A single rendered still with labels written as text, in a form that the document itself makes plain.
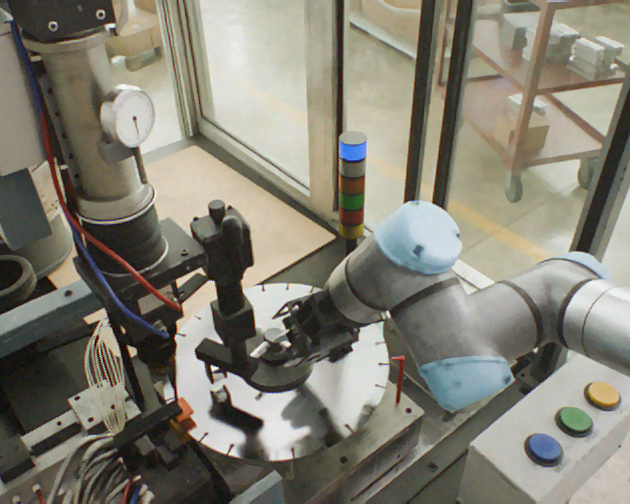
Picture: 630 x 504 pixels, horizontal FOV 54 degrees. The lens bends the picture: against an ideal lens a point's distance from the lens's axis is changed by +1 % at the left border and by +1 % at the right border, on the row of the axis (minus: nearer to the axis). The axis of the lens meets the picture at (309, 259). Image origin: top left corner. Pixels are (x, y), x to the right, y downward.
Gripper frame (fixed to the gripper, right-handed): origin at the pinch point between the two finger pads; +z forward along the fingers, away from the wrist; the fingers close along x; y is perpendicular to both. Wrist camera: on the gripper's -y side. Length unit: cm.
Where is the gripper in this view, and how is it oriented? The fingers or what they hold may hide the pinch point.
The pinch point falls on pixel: (302, 349)
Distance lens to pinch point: 87.6
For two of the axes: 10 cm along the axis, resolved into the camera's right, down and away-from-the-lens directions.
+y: -8.1, 2.3, -5.4
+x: 4.3, 8.6, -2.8
